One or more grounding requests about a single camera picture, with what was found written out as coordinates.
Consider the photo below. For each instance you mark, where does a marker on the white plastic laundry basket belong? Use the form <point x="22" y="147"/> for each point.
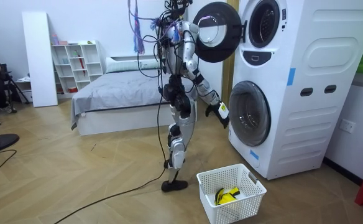
<point x="225" y="175"/>

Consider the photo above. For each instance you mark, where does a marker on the white wall socket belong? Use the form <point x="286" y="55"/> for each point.
<point x="347" y="126"/>

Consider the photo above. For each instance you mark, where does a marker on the tall white board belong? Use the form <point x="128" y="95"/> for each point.
<point x="40" y="62"/>

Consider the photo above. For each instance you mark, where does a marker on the black tripod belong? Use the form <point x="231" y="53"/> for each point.
<point x="13" y="84"/>

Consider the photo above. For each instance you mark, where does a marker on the yellow and black cloth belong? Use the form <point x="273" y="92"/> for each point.
<point x="226" y="198"/>

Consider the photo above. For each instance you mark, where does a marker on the open round washer door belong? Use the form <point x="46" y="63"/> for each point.
<point x="207" y="53"/>

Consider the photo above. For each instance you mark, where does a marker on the white washing machine tower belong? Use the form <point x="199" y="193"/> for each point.
<point x="296" y="124"/>

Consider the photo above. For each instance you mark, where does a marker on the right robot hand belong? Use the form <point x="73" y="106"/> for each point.
<point x="218" y="114"/>

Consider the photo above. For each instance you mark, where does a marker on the wooden wall strip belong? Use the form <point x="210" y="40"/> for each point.
<point x="228" y="74"/>

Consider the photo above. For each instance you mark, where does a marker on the small white cabinet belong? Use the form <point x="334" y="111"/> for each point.
<point x="24" y="90"/>

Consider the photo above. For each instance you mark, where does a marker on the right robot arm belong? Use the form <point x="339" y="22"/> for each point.
<point x="188" y="49"/>

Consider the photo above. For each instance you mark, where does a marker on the grey bed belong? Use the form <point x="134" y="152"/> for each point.
<point x="116" y="90"/>

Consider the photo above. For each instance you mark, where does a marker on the robot body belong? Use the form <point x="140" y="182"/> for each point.
<point x="171" y="57"/>

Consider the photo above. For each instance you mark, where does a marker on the robot legs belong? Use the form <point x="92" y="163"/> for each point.
<point x="179" y="152"/>

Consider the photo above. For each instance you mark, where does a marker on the pink bottle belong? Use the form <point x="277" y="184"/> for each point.
<point x="55" y="40"/>

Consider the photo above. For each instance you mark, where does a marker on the red container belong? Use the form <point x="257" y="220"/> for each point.
<point x="72" y="90"/>

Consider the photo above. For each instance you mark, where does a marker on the white pillow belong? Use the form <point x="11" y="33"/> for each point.
<point x="122" y="65"/>

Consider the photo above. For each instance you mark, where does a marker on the white cube shelf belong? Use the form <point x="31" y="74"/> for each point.
<point x="89" y="60"/>

